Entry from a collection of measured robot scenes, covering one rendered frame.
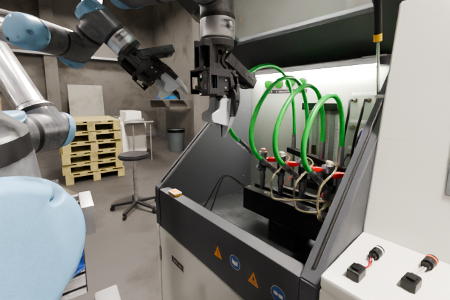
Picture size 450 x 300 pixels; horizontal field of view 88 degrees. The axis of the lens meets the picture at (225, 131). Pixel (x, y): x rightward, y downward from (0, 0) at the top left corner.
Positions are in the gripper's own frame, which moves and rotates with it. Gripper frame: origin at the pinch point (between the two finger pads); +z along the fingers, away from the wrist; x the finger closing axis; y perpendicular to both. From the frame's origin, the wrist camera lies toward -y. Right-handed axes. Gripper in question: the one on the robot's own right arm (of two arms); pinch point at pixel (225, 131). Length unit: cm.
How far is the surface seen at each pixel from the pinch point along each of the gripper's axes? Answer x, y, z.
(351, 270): 27.4, -6.2, 23.0
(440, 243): 37, -26, 22
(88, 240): -194, -2, 123
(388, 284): 32.3, -9.8, 24.7
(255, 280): 7.8, -2.9, 35.8
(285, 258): 14.1, -5.6, 27.8
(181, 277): -27, -3, 57
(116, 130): -366, -82, 43
